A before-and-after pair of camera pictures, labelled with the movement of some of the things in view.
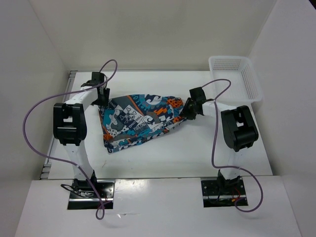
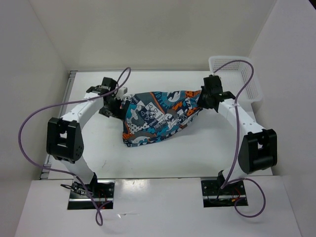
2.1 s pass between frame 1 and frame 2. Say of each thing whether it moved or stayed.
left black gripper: moved
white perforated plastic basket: stayed
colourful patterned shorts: moved
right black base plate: stayed
